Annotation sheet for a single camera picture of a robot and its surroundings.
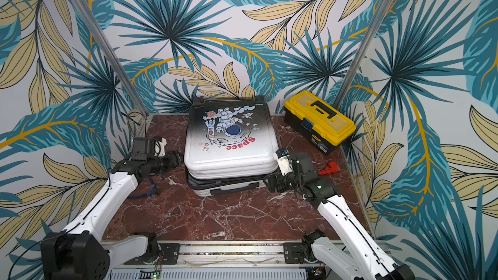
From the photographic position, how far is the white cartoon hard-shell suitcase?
0.77m

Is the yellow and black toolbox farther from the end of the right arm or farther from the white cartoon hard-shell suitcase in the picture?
the end of the right arm

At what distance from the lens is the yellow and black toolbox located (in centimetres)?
94

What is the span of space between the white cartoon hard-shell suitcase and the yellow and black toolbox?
8.4 inches

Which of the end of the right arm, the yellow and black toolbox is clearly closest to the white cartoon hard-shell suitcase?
the end of the right arm
